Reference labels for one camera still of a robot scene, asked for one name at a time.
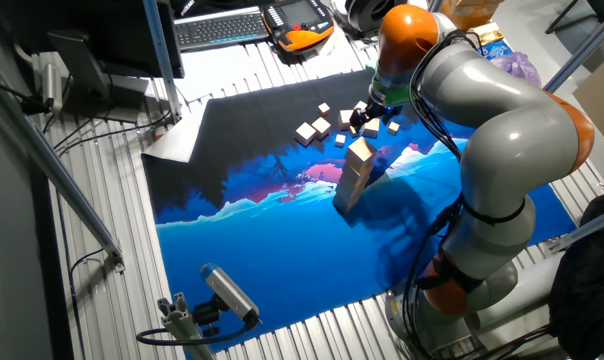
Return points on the blue landscape print mat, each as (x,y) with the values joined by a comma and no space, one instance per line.
(282,250)

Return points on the dark monitor stand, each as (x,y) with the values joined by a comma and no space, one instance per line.
(82,65)

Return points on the silver cylindrical device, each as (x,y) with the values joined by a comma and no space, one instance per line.
(52,85)

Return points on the short aluminium extrusion post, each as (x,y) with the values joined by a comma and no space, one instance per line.
(179,325)

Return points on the silver aluminium frame post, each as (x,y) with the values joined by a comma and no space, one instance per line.
(163,65)

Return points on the purple plastic bag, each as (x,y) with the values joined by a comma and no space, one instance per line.
(519,67)

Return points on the blue white carton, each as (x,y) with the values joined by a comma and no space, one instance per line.
(497,49)

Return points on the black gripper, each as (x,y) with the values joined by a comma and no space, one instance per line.
(384,107)

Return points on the white cylindrical tube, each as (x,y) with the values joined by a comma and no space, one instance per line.
(527,295)

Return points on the large wooden cube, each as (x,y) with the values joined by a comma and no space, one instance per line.
(356,175)
(360,105)
(360,150)
(321,127)
(345,119)
(341,205)
(351,186)
(346,196)
(305,133)
(371,128)

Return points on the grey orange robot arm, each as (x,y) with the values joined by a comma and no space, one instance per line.
(507,135)

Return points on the black round reel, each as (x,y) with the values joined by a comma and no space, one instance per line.
(362,17)

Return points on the black jacket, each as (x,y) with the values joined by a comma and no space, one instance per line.
(592,290)

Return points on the black camera ball mount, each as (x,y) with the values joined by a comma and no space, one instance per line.
(207,314)

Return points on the black computer monitor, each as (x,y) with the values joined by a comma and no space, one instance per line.
(107,30)

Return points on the white paper sheet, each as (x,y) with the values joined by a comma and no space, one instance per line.
(174,140)

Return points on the brown cardboard box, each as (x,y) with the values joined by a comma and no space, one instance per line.
(467,15)

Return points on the silver bar camera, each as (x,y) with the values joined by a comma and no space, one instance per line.
(229,292)

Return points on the orange black teach pendant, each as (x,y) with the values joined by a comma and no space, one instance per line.
(302,37)

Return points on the silver aluminium frame bar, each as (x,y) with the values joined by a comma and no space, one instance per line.
(57,170)
(582,52)
(587,227)

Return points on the black computer keyboard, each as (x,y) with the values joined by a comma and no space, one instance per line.
(217,27)

